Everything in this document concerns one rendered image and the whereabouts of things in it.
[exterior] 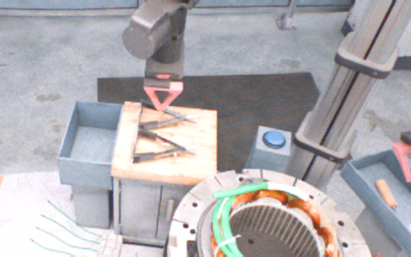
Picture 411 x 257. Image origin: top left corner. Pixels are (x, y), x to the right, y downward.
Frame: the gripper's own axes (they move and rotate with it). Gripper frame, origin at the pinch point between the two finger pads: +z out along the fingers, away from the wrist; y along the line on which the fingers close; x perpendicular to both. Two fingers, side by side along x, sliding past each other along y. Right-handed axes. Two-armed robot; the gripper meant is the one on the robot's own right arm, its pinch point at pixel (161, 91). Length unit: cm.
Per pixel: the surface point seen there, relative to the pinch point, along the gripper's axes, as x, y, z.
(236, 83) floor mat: 46, -140, 115
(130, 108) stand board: -6.3, -3.7, 8.8
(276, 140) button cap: 25.0, 0.3, 10.7
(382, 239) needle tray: 45, 18, 17
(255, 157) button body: 21.3, 2.0, 14.7
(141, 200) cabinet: -2.3, 12.4, 19.5
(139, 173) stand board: -2.9, 13.3, 9.2
